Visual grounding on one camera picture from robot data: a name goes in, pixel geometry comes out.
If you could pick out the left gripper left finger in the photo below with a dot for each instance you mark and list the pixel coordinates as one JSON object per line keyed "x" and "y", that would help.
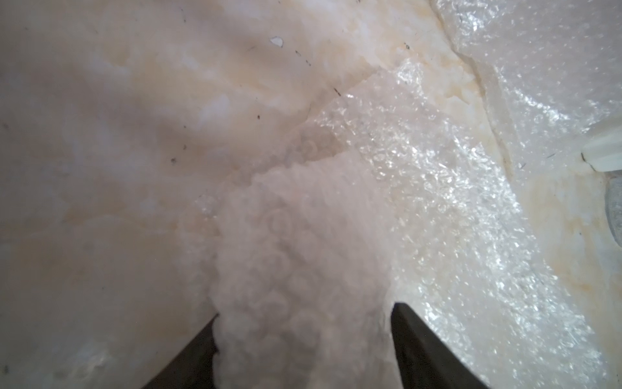
{"x": 192, "y": 368}

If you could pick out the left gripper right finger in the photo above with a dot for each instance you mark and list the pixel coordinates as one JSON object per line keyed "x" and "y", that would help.
{"x": 424, "y": 361}

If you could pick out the bubble wrap pile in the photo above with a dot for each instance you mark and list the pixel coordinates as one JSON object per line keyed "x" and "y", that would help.
{"x": 549, "y": 70}

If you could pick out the tall white ribbed vase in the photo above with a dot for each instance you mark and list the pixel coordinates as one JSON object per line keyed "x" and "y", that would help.
{"x": 603, "y": 148}

